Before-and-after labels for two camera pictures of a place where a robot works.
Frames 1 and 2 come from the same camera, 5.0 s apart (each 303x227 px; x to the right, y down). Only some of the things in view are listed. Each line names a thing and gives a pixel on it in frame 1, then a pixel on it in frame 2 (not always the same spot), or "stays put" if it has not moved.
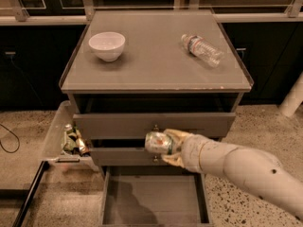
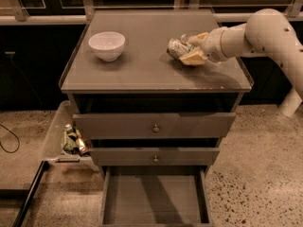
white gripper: x=190 y=153 -> x=212 y=45
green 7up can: x=158 y=142 -> x=179 y=47
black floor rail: x=44 y=165 stays put
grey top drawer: x=135 y=125 stays put
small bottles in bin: x=73 y=142 stays put
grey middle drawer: x=128 y=157 stays put
